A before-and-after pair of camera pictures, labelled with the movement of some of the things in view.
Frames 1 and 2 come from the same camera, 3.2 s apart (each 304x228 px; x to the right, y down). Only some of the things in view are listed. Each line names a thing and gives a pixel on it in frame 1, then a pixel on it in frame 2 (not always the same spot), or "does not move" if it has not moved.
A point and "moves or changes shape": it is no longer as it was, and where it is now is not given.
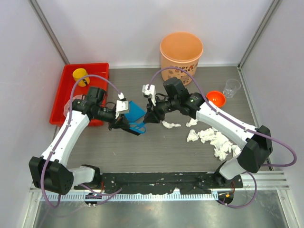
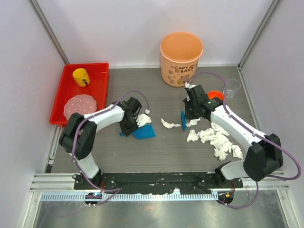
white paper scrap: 223,146 does not move
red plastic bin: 68,88 does not move
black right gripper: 153,115 to 188,116
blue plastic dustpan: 135,112 moves or changes shape
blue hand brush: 139,127 to 183,117
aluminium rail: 265,180 does not move
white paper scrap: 169,126 does not move
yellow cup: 79,73 does not move
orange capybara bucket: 181,50 does not move
